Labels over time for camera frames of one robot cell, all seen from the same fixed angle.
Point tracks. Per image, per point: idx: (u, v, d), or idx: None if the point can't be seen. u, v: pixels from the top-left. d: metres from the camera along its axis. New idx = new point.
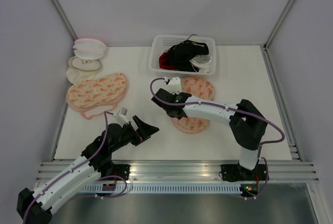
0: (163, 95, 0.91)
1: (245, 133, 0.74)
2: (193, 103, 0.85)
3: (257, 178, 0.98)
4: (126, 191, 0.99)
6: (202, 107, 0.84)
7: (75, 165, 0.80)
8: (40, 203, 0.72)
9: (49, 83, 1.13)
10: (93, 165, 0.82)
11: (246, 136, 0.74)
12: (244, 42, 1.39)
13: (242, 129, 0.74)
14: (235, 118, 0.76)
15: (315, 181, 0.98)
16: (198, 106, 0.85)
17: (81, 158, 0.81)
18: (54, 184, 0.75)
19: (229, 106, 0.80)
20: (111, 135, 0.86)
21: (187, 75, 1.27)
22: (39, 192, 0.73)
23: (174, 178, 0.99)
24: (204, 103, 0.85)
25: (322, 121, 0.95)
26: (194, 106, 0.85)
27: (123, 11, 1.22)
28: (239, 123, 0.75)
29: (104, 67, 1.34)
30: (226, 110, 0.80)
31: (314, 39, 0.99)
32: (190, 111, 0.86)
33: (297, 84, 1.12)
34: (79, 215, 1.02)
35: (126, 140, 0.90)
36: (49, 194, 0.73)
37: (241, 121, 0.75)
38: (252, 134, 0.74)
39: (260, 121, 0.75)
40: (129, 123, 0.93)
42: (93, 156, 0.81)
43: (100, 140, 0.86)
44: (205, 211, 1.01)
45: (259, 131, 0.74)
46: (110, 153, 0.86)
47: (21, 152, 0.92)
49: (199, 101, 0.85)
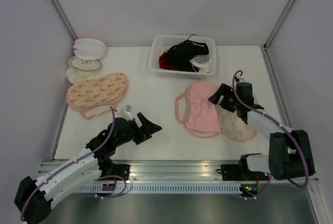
0: (245, 93, 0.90)
1: (276, 155, 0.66)
2: (256, 111, 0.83)
3: (257, 178, 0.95)
4: (126, 190, 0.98)
6: (260, 117, 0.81)
7: (80, 156, 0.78)
8: (43, 192, 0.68)
9: (49, 83, 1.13)
10: (98, 158, 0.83)
11: (277, 160, 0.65)
12: (244, 42, 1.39)
13: (277, 150, 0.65)
14: (281, 136, 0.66)
15: (315, 181, 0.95)
16: (257, 115, 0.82)
17: (87, 150, 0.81)
18: (58, 173, 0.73)
19: (284, 126, 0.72)
20: (117, 128, 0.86)
21: (187, 74, 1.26)
22: (43, 181, 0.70)
23: (174, 178, 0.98)
24: (266, 115, 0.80)
25: (322, 121, 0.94)
26: (256, 114, 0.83)
27: (123, 11, 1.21)
28: (280, 144, 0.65)
29: (103, 67, 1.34)
30: (278, 127, 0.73)
31: (314, 40, 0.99)
32: (252, 119, 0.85)
33: (297, 84, 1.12)
34: (80, 215, 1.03)
35: (130, 135, 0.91)
36: (53, 183, 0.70)
37: (282, 142, 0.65)
38: (282, 165, 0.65)
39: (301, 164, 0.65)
40: (133, 120, 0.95)
42: (98, 149, 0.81)
43: (104, 134, 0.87)
44: (205, 211, 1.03)
45: (296, 171, 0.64)
46: (114, 147, 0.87)
47: (21, 152, 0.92)
49: (263, 113, 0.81)
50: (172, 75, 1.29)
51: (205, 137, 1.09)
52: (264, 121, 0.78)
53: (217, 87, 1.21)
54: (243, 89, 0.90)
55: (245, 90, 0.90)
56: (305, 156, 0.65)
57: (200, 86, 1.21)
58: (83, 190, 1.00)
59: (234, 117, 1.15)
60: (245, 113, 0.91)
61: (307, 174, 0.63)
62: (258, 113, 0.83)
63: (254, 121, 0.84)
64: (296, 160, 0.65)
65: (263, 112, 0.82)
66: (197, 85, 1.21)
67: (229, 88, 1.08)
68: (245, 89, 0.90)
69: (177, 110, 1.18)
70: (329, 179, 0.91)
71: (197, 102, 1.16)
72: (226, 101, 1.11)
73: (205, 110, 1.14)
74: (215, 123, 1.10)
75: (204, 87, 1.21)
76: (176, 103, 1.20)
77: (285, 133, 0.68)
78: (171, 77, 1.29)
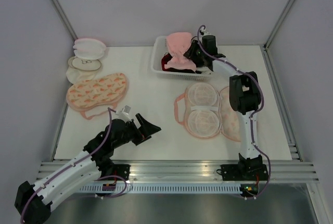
0: (209, 45, 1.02)
1: (235, 91, 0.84)
2: (219, 60, 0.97)
3: (257, 178, 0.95)
4: (126, 190, 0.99)
6: (222, 64, 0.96)
7: (77, 159, 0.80)
8: (41, 197, 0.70)
9: (49, 83, 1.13)
10: (95, 160, 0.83)
11: (235, 96, 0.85)
12: (244, 42, 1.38)
13: (236, 88, 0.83)
14: (238, 77, 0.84)
15: (315, 181, 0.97)
16: (220, 63, 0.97)
17: (83, 152, 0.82)
18: (55, 177, 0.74)
19: (240, 70, 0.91)
20: (115, 130, 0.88)
21: (188, 76, 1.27)
22: (40, 185, 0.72)
23: (174, 178, 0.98)
24: (228, 63, 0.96)
25: (322, 121, 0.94)
26: (219, 62, 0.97)
27: (123, 11, 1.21)
28: (235, 83, 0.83)
29: (103, 67, 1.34)
30: (235, 71, 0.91)
31: (314, 40, 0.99)
32: (217, 66, 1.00)
33: (297, 84, 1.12)
34: (79, 214, 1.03)
35: (128, 137, 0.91)
36: (50, 187, 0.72)
37: (239, 82, 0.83)
38: (240, 99, 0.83)
39: (254, 96, 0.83)
40: (132, 121, 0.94)
42: (95, 151, 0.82)
43: (102, 135, 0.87)
44: (205, 211, 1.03)
45: (249, 101, 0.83)
46: (112, 149, 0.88)
47: (21, 151, 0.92)
49: (224, 61, 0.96)
50: (170, 76, 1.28)
51: (206, 137, 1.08)
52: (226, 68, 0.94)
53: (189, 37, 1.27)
54: (207, 42, 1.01)
55: (209, 43, 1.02)
56: (255, 89, 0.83)
57: (175, 37, 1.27)
58: (82, 190, 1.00)
59: (234, 117, 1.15)
60: (210, 62, 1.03)
61: (256, 102, 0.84)
62: (220, 61, 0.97)
63: (218, 69, 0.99)
64: (251, 94, 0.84)
65: (225, 60, 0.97)
66: (173, 36, 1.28)
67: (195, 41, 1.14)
68: (209, 41, 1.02)
69: (175, 110, 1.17)
70: (328, 179, 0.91)
71: (173, 52, 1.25)
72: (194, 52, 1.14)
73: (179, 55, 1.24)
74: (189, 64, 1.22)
75: (179, 37, 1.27)
76: (176, 103, 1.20)
77: (242, 74, 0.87)
78: (171, 77, 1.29)
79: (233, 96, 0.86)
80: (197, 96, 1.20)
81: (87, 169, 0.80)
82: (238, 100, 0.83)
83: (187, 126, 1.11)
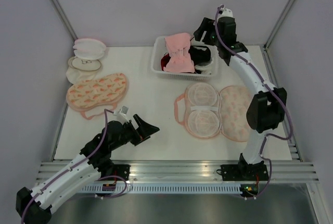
0: (227, 30, 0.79)
1: (256, 112, 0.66)
2: (241, 58, 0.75)
3: (257, 178, 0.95)
4: (126, 191, 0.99)
6: (244, 65, 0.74)
7: (74, 163, 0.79)
8: (39, 202, 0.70)
9: (49, 83, 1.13)
10: (93, 163, 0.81)
11: (256, 116, 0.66)
12: (244, 42, 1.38)
13: (259, 109, 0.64)
14: (263, 96, 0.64)
15: (315, 181, 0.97)
16: (241, 63, 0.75)
17: (80, 156, 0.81)
18: (52, 182, 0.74)
19: (268, 83, 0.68)
20: (111, 132, 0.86)
21: (189, 76, 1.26)
22: (38, 191, 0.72)
23: (174, 178, 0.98)
24: (251, 65, 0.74)
25: (322, 121, 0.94)
26: (240, 61, 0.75)
27: (123, 11, 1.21)
28: (259, 103, 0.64)
29: (103, 67, 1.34)
30: (261, 84, 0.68)
31: (314, 40, 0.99)
32: (234, 65, 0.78)
33: (297, 84, 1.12)
34: (79, 215, 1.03)
35: (126, 138, 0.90)
36: (48, 193, 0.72)
37: (264, 101, 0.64)
38: (262, 121, 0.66)
39: (278, 117, 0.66)
40: (130, 122, 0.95)
42: (92, 154, 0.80)
43: (100, 137, 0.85)
44: (205, 211, 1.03)
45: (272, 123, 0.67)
46: (109, 151, 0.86)
47: (21, 152, 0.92)
49: (247, 60, 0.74)
50: (170, 76, 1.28)
51: (206, 137, 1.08)
52: (248, 73, 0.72)
53: (188, 37, 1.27)
54: (226, 27, 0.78)
55: (228, 28, 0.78)
56: (281, 110, 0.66)
57: (174, 38, 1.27)
58: (82, 190, 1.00)
59: (234, 117, 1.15)
60: (226, 54, 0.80)
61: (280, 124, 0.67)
62: (242, 59, 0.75)
63: (236, 68, 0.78)
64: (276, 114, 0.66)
65: (248, 60, 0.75)
66: (173, 37, 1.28)
67: (212, 22, 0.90)
68: (228, 25, 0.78)
69: (176, 111, 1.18)
70: (327, 179, 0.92)
71: (173, 52, 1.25)
72: (208, 36, 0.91)
73: (179, 56, 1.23)
74: (189, 64, 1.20)
75: (179, 37, 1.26)
76: (176, 103, 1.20)
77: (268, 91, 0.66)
78: (171, 77, 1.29)
79: (253, 114, 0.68)
80: (197, 96, 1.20)
81: (85, 172, 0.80)
82: (259, 122, 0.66)
83: (187, 126, 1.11)
